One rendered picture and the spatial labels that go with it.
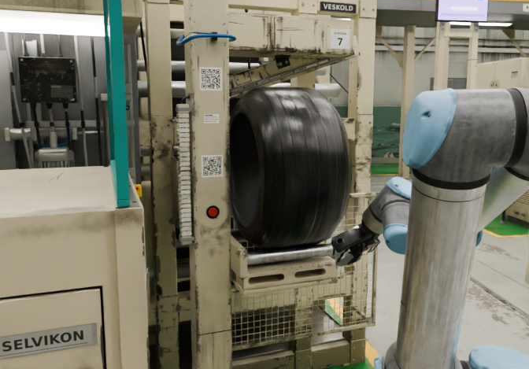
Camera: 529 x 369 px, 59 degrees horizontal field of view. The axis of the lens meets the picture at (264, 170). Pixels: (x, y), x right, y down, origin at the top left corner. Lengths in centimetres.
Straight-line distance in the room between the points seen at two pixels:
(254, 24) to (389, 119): 1010
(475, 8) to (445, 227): 512
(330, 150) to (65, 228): 96
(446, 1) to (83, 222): 520
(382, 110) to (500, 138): 1110
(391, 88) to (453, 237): 1122
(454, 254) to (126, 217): 52
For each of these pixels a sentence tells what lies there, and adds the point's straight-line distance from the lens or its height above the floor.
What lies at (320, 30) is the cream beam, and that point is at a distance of 202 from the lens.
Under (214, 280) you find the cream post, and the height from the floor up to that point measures 81.
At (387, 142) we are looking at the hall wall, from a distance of 1190.
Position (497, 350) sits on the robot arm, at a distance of 117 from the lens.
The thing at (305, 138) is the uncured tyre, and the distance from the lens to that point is 148.
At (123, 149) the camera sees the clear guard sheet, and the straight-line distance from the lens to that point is 73.
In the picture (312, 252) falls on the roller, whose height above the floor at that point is 90.
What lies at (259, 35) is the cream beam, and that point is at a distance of 191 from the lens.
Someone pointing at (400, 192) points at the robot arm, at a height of 119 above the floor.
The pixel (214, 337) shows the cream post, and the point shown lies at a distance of 177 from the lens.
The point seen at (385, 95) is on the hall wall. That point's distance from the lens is 1190.
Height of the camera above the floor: 142
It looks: 8 degrees down
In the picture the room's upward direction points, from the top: straight up
